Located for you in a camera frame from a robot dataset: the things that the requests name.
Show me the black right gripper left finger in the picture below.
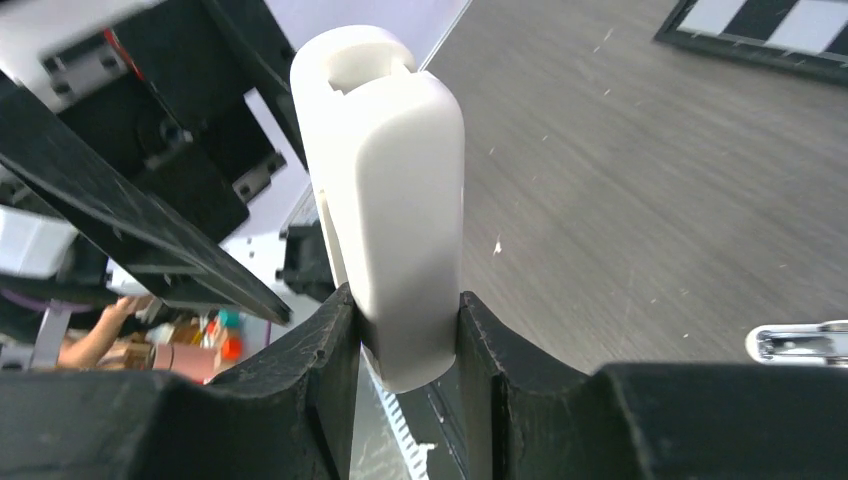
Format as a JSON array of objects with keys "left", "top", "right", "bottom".
[{"left": 1, "top": 286, "right": 359, "bottom": 479}]

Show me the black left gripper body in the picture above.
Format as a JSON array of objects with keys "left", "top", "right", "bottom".
[{"left": 39, "top": 1, "right": 304, "bottom": 241}]

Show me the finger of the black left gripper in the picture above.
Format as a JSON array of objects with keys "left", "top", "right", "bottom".
[{"left": 1, "top": 77, "right": 290, "bottom": 324}]

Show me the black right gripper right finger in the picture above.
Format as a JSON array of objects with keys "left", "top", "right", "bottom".
[{"left": 457, "top": 292, "right": 847, "bottom": 479}]

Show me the black and white chessboard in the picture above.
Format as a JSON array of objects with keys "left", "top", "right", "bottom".
[{"left": 654, "top": 0, "right": 847, "bottom": 87}]

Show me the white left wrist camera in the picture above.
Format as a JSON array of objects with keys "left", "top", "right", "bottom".
[{"left": 1, "top": 205, "right": 77, "bottom": 279}]

